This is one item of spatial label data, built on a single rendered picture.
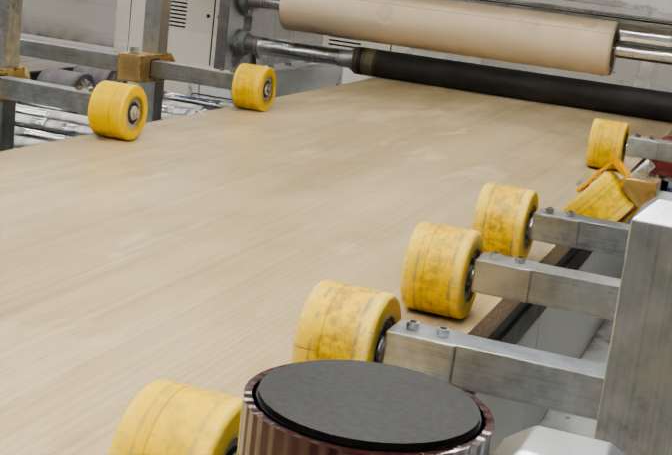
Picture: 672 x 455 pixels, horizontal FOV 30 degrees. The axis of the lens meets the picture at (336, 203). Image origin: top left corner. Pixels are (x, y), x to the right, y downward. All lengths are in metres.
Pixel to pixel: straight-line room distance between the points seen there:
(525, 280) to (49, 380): 0.42
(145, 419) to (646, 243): 0.27
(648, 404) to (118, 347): 0.52
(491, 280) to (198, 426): 0.51
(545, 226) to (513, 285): 0.25
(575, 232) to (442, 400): 1.03
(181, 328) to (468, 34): 1.97
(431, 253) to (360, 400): 0.80
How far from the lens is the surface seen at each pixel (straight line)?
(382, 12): 2.97
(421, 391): 0.31
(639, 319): 0.52
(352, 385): 0.31
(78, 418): 0.83
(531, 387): 0.85
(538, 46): 2.88
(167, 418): 0.65
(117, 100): 1.80
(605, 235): 1.33
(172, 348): 0.97
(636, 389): 0.53
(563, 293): 1.09
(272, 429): 0.28
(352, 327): 0.86
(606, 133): 2.06
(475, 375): 0.86
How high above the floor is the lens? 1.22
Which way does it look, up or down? 12 degrees down
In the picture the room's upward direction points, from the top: 7 degrees clockwise
